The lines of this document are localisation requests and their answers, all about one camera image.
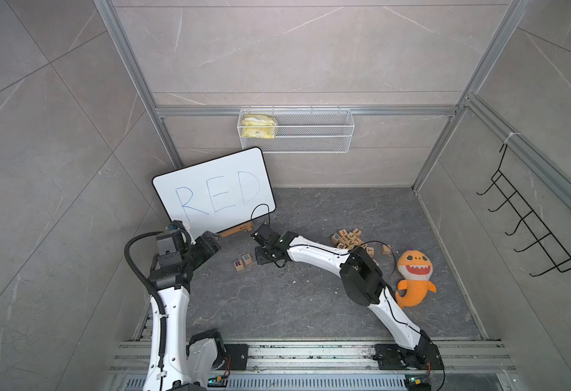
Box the wooden block letter E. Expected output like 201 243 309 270
242 253 254 266

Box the wooden block letter R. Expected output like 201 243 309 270
234 260 245 271

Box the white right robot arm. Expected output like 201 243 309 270
251 223 445 370

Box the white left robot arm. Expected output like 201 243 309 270
123 220 226 390

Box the pile of wooden letter blocks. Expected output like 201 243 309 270
330 228 375 257

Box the wooden whiteboard stand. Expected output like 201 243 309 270
219 222 254 237

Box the whiteboard with RED written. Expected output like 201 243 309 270
152 147 276 238

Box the yellow packet in basket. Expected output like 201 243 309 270
241 114 278 139

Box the orange shark plush toy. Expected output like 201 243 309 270
395 250 437 308

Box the white wire mesh basket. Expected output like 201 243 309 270
236 109 355 154

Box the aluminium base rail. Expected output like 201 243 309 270
104 340 516 391

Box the black wall hook rack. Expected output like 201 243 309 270
476 144 571 278

